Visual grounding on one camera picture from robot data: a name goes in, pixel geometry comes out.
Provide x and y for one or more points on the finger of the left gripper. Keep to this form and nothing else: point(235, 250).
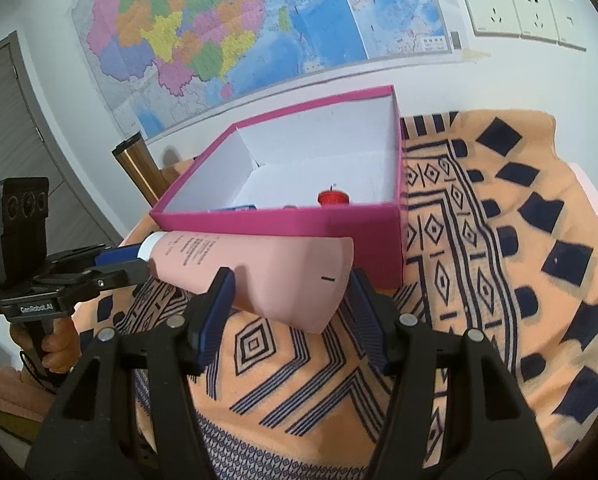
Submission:
point(117, 255)
point(99, 277)

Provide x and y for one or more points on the pink sleeve forearm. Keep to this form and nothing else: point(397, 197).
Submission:
point(21, 396)

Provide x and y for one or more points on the colourful wall map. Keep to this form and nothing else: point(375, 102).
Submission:
point(160, 63)

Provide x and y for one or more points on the grey door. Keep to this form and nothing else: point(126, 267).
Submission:
point(29, 149)

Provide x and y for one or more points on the red plastic massage hammer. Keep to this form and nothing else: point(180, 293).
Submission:
point(332, 197)

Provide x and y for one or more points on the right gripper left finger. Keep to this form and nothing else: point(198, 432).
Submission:
point(206, 324)

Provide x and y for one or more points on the plain pink cream tube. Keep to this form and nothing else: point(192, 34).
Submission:
point(296, 280)

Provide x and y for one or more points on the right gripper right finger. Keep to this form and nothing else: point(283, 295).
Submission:
point(375, 318)

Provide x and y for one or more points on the blue white medicine box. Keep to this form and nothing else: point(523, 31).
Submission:
point(241, 207)

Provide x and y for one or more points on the gold metal tumbler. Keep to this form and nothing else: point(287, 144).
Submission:
point(134, 157)

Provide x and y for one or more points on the pink cardboard box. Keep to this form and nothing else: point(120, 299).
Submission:
point(351, 141)

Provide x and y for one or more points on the orange patterned blanket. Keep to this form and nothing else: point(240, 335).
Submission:
point(498, 235)

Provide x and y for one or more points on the white wall socket panel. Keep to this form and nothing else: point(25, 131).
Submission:
point(552, 21)

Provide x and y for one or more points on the person left hand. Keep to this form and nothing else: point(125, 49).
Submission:
point(61, 347)

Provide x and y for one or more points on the black tracking camera left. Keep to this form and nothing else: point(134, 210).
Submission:
point(23, 214)

